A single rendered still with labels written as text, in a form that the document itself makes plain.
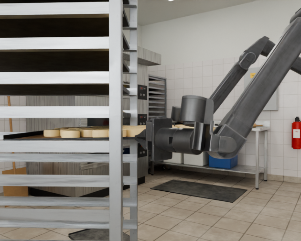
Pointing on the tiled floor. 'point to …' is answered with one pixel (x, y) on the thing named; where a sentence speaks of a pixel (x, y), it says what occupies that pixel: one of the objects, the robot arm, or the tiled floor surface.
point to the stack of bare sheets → (94, 235)
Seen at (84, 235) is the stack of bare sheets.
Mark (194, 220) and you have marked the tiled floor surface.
